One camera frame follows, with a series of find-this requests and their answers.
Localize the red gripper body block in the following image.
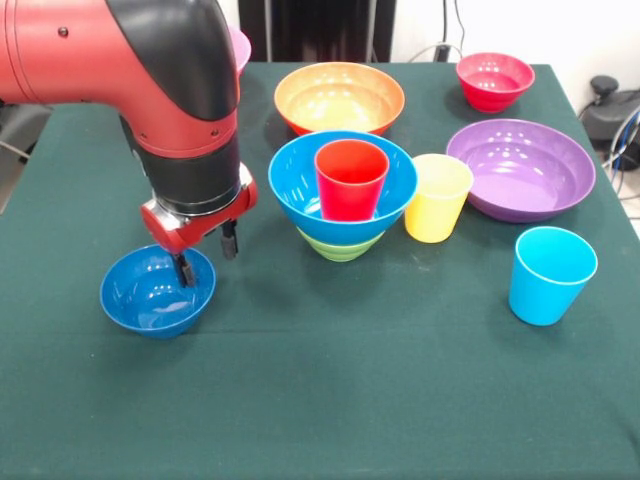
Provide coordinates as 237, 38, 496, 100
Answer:
139, 174, 259, 256

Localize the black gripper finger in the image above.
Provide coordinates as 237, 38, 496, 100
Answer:
220, 220, 240, 260
172, 252, 197, 289

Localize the small dark blue bowl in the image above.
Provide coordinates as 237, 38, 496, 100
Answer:
99, 244, 218, 341

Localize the large light blue bowl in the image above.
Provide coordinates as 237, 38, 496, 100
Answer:
267, 130, 419, 246

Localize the red cup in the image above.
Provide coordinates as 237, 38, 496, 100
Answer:
314, 139, 391, 222

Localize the green bowl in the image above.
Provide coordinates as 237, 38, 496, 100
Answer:
295, 225, 386, 263

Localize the dark green tablecloth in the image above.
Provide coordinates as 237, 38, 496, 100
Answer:
0, 59, 640, 480

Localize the orange bowl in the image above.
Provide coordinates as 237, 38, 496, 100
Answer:
273, 61, 406, 137

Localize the large pink bowl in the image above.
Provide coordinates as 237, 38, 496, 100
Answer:
228, 25, 253, 76

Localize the yellow cup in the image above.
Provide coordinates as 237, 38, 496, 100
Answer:
403, 153, 475, 244

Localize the purple bowl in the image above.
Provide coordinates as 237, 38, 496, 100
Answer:
445, 118, 597, 224

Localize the small crimson bowl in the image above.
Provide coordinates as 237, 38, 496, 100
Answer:
455, 52, 536, 114

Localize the light blue cup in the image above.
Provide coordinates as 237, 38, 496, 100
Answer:
508, 226, 599, 327

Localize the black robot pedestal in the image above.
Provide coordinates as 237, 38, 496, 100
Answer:
238, 0, 397, 64

